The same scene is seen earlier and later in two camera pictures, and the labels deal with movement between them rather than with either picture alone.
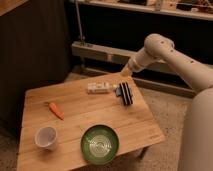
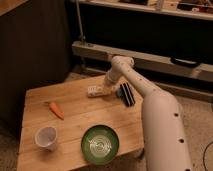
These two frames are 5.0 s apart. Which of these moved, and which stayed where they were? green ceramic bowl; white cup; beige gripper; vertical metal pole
Moved: beige gripper
Stayed: vertical metal pole; white cup; green ceramic bowl
